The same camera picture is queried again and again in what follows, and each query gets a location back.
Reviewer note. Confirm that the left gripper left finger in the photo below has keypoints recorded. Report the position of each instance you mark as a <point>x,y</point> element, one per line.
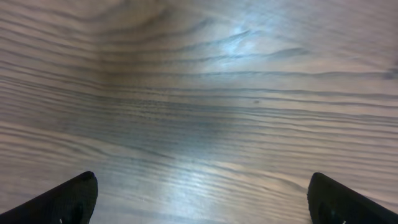
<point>72,202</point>

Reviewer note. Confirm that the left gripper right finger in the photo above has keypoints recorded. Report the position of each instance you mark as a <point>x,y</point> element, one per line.
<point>330,202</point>

